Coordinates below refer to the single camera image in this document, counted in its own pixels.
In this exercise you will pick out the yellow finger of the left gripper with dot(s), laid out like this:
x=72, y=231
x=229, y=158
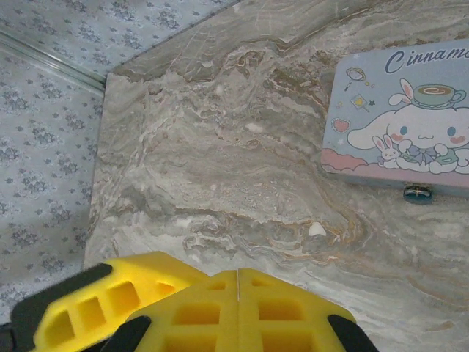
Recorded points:
x=146, y=267

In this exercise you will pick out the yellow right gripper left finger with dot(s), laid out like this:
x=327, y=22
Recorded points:
x=229, y=322

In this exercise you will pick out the metal floor rail strip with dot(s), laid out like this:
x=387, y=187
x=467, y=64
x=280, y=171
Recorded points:
x=55, y=60

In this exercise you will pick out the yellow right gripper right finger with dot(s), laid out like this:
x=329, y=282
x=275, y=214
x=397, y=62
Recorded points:
x=249, y=322

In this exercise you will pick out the blue cartoon-print storage box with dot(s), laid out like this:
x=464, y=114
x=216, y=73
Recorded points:
x=403, y=121

